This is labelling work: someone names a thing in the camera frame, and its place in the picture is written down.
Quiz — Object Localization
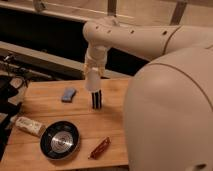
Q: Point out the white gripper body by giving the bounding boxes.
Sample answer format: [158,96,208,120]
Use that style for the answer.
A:
[84,65,101,92]

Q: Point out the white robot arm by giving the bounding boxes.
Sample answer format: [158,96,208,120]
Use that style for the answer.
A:
[83,17,213,171]

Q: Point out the blue eraser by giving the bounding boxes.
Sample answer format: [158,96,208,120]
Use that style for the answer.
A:
[61,88,76,102]

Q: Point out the wooden board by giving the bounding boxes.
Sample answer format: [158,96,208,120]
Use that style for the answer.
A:
[0,79,128,171]

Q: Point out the red snack bar wrapper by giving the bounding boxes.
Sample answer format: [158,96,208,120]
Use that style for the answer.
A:
[89,137,111,159]

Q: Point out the black pan with handle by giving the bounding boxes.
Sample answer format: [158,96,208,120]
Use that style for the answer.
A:
[15,117,80,160]

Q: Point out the metal frame rail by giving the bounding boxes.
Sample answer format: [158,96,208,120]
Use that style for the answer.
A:
[0,41,131,81]

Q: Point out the black cables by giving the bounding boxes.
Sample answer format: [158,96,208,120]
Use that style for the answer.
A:
[0,53,31,89]

